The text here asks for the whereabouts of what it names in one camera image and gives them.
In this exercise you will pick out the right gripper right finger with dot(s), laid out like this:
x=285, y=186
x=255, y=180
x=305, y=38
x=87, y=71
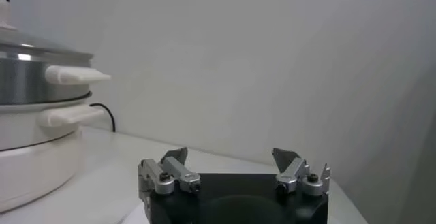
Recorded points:
x=294, y=171

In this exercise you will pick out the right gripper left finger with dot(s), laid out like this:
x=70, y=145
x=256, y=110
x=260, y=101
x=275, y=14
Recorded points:
x=177, y=171

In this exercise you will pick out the white electric pot base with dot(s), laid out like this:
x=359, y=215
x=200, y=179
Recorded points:
x=34, y=171

